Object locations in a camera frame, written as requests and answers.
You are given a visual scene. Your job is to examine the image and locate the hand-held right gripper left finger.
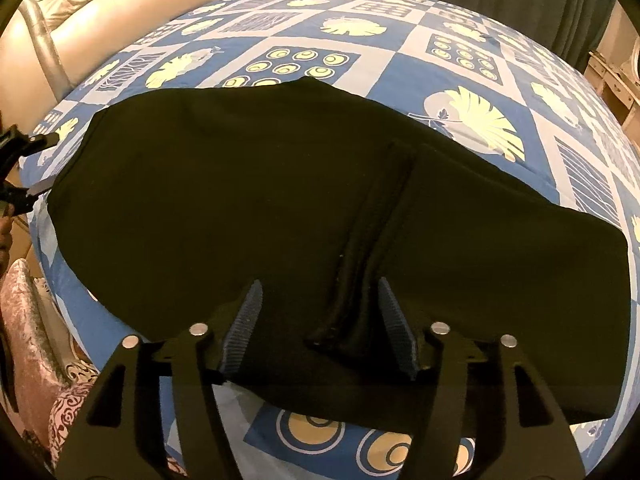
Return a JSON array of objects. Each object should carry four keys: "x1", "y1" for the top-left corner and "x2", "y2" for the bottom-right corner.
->
[{"x1": 55, "y1": 280, "x2": 266, "y2": 480}]

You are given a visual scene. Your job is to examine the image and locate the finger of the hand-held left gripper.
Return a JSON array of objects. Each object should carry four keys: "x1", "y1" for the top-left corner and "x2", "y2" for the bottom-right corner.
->
[
  {"x1": 0, "y1": 182, "x2": 51, "y2": 217},
  {"x1": 0, "y1": 127, "x2": 59, "y2": 162}
]

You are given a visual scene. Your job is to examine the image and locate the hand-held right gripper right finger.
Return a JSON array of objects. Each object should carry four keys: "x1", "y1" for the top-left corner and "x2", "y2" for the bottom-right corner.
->
[{"x1": 377, "y1": 277, "x2": 586, "y2": 480}]

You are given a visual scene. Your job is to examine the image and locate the black pants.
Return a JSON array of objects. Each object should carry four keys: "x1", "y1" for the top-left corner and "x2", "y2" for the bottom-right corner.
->
[{"x1": 48, "y1": 78, "x2": 632, "y2": 433}]

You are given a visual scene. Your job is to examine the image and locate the pink velvet cushion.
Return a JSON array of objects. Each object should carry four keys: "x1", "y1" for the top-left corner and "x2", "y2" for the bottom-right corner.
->
[{"x1": 0, "y1": 258, "x2": 68, "y2": 391}]

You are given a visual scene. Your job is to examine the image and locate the cream tufted headboard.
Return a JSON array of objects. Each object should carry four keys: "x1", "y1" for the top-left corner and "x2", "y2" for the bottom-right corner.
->
[{"x1": 0, "y1": 0, "x2": 301, "y2": 111}]

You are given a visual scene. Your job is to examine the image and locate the black white swirl cloth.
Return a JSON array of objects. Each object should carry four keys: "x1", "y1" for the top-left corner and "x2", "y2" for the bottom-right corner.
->
[{"x1": 46, "y1": 360, "x2": 107, "y2": 467}]

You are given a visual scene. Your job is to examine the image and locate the blue patterned bedspread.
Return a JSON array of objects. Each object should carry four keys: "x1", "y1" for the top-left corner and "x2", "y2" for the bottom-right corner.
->
[{"x1": 20, "y1": 0, "x2": 640, "y2": 480}]

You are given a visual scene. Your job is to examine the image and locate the white dressing table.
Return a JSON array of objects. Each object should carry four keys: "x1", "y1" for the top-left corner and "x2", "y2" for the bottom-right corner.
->
[{"x1": 587, "y1": 50, "x2": 640, "y2": 127}]

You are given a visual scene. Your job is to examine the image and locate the dark green curtain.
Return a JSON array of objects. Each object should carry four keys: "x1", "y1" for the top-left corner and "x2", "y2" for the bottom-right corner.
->
[{"x1": 360, "y1": 0, "x2": 618, "y2": 96}]

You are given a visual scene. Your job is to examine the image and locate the silver metal bed rail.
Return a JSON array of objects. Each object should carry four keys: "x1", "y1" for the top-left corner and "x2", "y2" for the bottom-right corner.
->
[{"x1": 19, "y1": 0, "x2": 72, "y2": 97}]

